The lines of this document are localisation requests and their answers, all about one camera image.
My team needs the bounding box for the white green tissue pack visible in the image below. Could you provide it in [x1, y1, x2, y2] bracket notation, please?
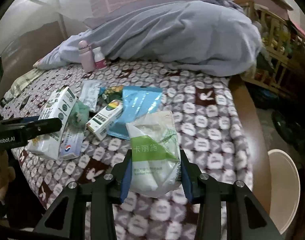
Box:
[126, 111, 181, 198]

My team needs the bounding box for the white green carton box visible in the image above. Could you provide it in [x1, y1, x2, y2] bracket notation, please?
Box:
[27, 87, 77, 160]

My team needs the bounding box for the green towel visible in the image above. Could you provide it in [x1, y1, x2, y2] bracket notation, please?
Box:
[68, 100, 89, 130]

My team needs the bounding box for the blue foil snack bag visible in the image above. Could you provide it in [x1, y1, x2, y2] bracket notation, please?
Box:
[107, 86, 163, 140]

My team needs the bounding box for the beige trash bin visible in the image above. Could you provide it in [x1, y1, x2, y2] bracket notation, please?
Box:
[268, 149, 300, 234]

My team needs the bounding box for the person's left hand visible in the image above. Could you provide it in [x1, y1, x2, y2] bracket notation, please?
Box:
[0, 151, 16, 201]

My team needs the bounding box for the patterned maroon bed sheet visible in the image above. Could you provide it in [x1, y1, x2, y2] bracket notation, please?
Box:
[0, 60, 254, 240]

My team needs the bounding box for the plaid cloth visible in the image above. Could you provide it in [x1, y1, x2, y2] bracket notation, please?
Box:
[3, 68, 44, 102]

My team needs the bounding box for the small medicine box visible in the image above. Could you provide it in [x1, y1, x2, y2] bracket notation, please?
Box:
[86, 100, 123, 140]

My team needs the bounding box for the clear plastic wrapper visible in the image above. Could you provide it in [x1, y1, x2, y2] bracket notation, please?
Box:
[79, 80, 101, 112]

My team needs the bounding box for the green yellow snack wrapper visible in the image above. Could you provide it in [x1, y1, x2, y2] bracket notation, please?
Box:
[98, 86, 124, 104]

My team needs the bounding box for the pink water bottle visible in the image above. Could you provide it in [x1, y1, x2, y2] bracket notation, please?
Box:
[78, 40, 95, 73]

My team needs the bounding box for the white pill bottle magenta label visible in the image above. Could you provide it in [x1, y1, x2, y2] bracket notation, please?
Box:
[93, 47, 106, 69]

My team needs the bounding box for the lavender blue blanket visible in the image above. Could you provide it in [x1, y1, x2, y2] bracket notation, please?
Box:
[35, 1, 263, 77]

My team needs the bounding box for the wooden crib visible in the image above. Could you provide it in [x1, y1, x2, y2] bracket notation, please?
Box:
[234, 0, 305, 96]

